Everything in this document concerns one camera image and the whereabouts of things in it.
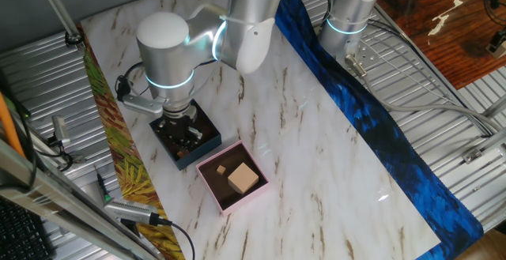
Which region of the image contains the large wooden cube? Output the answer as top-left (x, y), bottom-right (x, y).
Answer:
top-left (226, 161), bottom-right (260, 195)

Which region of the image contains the blue painted cloth strip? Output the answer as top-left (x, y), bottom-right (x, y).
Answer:
top-left (274, 0), bottom-right (485, 260)

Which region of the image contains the brown wood pattern board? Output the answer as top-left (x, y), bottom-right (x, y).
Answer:
top-left (375, 0), bottom-right (506, 91)

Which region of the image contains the silver ribbed camera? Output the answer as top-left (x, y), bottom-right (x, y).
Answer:
top-left (103, 197), bottom-right (160, 226)

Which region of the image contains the black rod base knob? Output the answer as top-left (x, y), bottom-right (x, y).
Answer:
top-left (64, 31), bottom-right (85, 49)

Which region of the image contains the black camera cable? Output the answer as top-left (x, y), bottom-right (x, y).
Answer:
top-left (156, 215), bottom-right (197, 260)

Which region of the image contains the grey metal rod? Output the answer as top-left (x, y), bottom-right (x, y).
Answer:
top-left (33, 0), bottom-right (82, 40)

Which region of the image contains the dark blue cardboard box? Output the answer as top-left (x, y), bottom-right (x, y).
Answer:
top-left (149, 99), bottom-right (223, 171)

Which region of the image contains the black keyboard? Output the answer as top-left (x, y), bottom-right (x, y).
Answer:
top-left (0, 195), bottom-right (55, 260)

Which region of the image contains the pink cardboard box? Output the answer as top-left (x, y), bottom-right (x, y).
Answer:
top-left (195, 140), bottom-right (271, 218)

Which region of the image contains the orange pole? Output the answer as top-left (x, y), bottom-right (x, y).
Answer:
top-left (0, 91), bottom-right (27, 159)

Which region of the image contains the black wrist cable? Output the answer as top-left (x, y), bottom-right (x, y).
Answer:
top-left (120, 60), bottom-right (151, 97)

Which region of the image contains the small grey device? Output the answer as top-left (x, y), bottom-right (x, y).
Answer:
top-left (485, 28), bottom-right (506, 61)

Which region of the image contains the aluminium frame beam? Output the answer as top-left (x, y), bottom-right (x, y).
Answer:
top-left (0, 138), bottom-right (161, 260)

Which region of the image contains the aluminium rail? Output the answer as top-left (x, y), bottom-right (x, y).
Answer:
top-left (461, 127), bottom-right (506, 164)
top-left (480, 92), bottom-right (506, 119)

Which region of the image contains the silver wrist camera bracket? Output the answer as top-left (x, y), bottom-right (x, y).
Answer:
top-left (121, 92), bottom-right (166, 116)

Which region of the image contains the yellow green painted cloth strip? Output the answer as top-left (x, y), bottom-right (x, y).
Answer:
top-left (77, 24), bottom-right (187, 260)

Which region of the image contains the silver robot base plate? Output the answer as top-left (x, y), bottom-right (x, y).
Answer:
top-left (335, 34), bottom-right (383, 71)

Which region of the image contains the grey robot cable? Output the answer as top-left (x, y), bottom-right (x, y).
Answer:
top-left (344, 53), bottom-right (504, 134)

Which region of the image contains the white marble pattern mat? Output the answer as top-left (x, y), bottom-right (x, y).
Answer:
top-left (80, 0), bottom-right (442, 260)

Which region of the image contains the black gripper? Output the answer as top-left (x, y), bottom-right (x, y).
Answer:
top-left (160, 111), bottom-right (205, 153)

